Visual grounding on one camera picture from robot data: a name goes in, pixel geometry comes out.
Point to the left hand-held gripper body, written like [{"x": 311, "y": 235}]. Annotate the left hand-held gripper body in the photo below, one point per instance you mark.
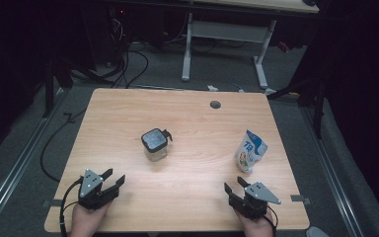
[{"x": 90, "y": 187}]

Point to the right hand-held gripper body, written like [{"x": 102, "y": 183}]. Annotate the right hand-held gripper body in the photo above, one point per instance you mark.
[{"x": 260, "y": 194}]

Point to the white and blue pouch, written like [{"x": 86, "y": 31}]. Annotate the white and blue pouch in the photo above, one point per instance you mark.
[{"x": 250, "y": 151}]

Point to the clear jar with black lid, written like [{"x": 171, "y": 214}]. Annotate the clear jar with black lid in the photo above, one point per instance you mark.
[{"x": 154, "y": 140}]

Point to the person's left hand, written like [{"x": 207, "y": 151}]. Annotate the person's left hand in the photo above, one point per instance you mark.
[{"x": 87, "y": 222}]

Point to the person's right hand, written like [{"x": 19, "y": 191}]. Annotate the person's right hand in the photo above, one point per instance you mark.
[{"x": 256, "y": 228}]

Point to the grey tape strip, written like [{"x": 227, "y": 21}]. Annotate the grey tape strip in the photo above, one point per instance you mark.
[
  {"x": 54, "y": 203},
  {"x": 299, "y": 198}
]

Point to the grey shoe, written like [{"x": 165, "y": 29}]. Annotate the grey shoe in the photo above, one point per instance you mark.
[{"x": 317, "y": 232}]

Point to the small white plug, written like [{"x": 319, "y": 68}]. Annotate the small white plug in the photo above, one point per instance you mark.
[{"x": 212, "y": 88}]

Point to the black metal stand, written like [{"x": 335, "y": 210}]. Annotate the black metal stand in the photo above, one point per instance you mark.
[
  {"x": 48, "y": 89},
  {"x": 319, "y": 112}
]

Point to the small red object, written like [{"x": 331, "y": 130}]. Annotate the small red object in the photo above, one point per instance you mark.
[{"x": 283, "y": 46}]

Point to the desk with white metal legs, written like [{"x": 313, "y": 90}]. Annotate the desk with white metal legs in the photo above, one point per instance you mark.
[{"x": 227, "y": 31}]

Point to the metal floor rail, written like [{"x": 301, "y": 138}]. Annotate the metal floor rail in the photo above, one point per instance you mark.
[
  {"x": 13, "y": 171},
  {"x": 337, "y": 187}
]

